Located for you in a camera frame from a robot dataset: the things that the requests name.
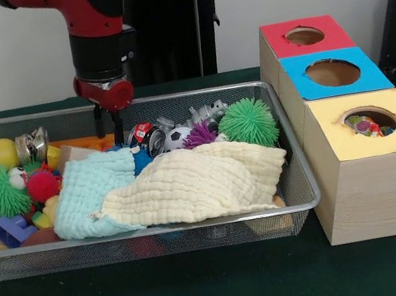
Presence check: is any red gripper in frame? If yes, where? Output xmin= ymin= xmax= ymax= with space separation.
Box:
xmin=71 ymin=67 xmax=145 ymax=154

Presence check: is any mint waffle cloth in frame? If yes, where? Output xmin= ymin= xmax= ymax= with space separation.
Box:
xmin=42 ymin=144 xmax=150 ymax=245

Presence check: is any cream waffle cloth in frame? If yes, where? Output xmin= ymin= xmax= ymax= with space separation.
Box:
xmin=92 ymin=129 xmax=297 ymax=239

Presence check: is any multicoloured patterned cloth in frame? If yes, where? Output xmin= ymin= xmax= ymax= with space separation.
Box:
xmin=346 ymin=109 xmax=396 ymax=143

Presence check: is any shallow clear mesh bin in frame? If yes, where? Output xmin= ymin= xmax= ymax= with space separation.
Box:
xmin=0 ymin=65 xmax=327 ymax=288

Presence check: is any wooden box with three holes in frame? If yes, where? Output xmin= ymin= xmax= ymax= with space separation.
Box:
xmin=252 ymin=2 xmax=396 ymax=255

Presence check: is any orange toy brick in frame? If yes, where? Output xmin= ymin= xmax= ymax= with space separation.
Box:
xmin=59 ymin=131 xmax=118 ymax=157

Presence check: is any small soccer ball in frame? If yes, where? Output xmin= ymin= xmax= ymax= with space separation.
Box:
xmin=159 ymin=125 xmax=194 ymax=154

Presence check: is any crushed silver drink can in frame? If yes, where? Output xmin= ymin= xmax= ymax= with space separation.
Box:
xmin=13 ymin=125 xmax=54 ymax=166

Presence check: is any red spiky ball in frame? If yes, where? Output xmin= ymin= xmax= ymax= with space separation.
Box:
xmin=24 ymin=166 xmax=65 ymax=205

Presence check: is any purple spiky ball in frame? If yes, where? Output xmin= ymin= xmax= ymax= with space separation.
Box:
xmin=179 ymin=119 xmax=220 ymax=151

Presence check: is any grey toy robot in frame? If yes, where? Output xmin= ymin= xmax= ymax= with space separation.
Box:
xmin=189 ymin=97 xmax=233 ymax=130

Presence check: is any purple toy block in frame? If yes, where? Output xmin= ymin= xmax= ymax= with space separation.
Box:
xmin=0 ymin=211 xmax=42 ymax=251

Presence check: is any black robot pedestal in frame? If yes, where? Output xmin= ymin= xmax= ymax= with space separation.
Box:
xmin=114 ymin=0 xmax=246 ymax=90

